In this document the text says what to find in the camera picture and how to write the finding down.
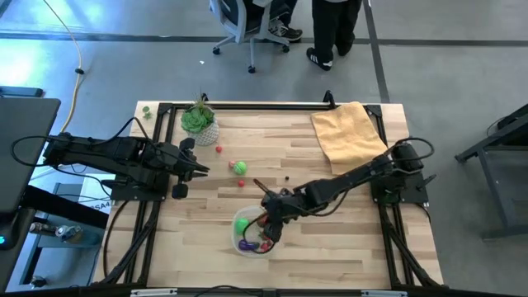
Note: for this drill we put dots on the green toy bell pepper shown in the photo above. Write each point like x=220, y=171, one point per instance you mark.
x=241, y=226

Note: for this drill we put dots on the white printed paper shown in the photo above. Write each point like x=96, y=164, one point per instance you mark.
x=92, y=191

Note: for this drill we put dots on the person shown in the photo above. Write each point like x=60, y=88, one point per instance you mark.
x=330, y=24
x=288, y=32

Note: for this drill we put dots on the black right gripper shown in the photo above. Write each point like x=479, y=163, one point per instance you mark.
x=278, y=206

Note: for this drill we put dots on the small pink toy peach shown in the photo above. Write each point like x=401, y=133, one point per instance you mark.
x=231, y=164

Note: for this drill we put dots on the dark grey desk panel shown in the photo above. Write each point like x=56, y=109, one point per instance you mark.
x=24, y=144

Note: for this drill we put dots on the purple toy eggplant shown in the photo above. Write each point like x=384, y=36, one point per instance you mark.
x=246, y=246

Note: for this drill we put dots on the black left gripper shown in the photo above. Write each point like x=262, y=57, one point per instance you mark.
x=183, y=167

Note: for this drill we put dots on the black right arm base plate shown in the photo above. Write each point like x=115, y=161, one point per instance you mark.
x=412, y=194

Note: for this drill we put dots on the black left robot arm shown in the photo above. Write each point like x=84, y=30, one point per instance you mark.
x=115, y=154

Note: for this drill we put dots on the grey office chair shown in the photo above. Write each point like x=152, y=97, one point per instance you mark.
x=251, y=53

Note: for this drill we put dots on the black caster wheel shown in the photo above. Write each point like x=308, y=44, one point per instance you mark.
x=38, y=282

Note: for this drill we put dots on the small green plant sprig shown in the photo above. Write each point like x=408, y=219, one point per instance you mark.
x=146, y=110

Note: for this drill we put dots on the black flat device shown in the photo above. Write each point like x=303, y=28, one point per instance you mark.
x=20, y=91

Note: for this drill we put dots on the succulent plant in white pot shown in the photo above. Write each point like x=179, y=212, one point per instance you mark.
x=198, y=121

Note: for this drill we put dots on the yellow towel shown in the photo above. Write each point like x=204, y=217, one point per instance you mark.
x=346, y=136

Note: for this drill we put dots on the silver frame bracket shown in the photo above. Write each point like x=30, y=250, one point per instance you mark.
x=383, y=293
x=152, y=293

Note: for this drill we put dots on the black desk beam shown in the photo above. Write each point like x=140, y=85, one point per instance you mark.
x=62, y=206

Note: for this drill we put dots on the clear plastic tupperware container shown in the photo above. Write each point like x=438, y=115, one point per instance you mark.
x=247, y=214

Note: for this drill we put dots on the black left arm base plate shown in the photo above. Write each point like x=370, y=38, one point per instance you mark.
x=136, y=196

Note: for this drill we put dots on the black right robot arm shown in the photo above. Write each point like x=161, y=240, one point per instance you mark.
x=342, y=183

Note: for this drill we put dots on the black aluminium table frame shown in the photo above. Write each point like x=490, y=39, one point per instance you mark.
x=268, y=106

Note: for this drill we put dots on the light green ribbed toy vegetable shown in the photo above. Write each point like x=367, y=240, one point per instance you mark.
x=240, y=168

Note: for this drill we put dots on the black side table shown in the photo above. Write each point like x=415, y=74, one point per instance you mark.
x=507, y=185

